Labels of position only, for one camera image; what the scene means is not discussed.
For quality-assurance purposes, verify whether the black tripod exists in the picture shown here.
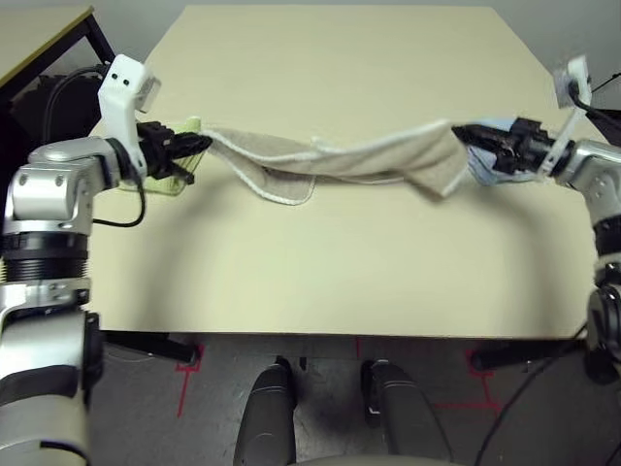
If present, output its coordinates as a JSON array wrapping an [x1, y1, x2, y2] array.
[[591, 72, 621, 93]]

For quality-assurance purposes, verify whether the black table foot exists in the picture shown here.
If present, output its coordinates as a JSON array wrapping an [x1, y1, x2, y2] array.
[[101, 329, 203, 368], [470, 339, 591, 373]]

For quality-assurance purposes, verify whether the grey robot torso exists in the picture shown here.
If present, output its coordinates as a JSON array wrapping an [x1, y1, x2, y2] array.
[[237, 453, 455, 466]]

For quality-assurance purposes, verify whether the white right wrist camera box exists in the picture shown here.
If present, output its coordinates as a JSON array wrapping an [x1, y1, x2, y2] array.
[[552, 53, 594, 174]]

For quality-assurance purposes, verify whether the grey left robot leg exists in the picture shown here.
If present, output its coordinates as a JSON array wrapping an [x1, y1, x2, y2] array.
[[232, 356, 298, 466]]

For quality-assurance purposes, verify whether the black foam mat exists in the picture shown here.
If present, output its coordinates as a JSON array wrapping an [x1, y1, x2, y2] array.
[[9, 62, 106, 147]]

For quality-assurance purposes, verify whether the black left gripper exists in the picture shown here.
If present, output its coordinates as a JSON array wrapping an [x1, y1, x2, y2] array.
[[135, 120, 214, 188]]

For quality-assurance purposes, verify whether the side table with black frame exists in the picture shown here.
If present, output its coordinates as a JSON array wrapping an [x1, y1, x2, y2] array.
[[0, 4, 122, 98]]

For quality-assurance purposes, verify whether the beige towel with white trim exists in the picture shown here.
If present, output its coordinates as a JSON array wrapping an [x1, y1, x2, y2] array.
[[198, 118, 470, 208]]

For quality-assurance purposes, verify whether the grey robot leg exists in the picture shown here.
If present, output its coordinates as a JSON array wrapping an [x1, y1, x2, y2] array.
[[361, 358, 455, 466], [232, 356, 298, 466]]

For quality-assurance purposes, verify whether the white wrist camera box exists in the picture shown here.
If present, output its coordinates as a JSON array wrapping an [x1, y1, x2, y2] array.
[[552, 53, 594, 174], [96, 53, 164, 179]]

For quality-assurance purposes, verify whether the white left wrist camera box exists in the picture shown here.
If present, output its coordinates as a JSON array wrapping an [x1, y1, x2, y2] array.
[[96, 53, 164, 179]]

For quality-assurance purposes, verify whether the light blue folded towel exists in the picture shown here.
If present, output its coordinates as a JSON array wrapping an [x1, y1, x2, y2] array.
[[465, 115, 547, 186]]

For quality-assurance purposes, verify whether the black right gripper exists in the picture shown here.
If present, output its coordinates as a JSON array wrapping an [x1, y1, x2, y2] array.
[[451, 116, 558, 176]]

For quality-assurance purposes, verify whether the green folded towel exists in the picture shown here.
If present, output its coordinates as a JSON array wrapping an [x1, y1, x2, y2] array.
[[145, 115, 203, 198]]

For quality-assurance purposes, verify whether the grey right robot leg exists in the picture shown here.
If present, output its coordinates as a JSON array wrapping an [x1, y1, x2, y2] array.
[[361, 358, 455, 466]]

